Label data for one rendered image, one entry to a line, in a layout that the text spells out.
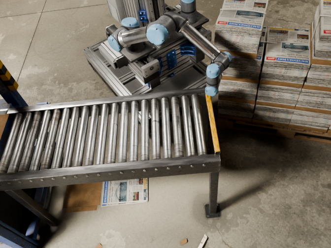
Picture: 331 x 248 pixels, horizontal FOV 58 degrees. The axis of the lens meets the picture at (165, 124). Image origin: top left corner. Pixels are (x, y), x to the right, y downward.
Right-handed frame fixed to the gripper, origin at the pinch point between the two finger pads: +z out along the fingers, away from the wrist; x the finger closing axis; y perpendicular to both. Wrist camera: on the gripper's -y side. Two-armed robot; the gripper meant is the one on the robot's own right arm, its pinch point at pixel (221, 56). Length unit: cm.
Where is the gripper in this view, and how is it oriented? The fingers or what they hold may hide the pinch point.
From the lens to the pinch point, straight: 208.7
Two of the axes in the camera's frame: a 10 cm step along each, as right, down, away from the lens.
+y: -1.1, -5.9, -8.0
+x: -9.5, -1.8, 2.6
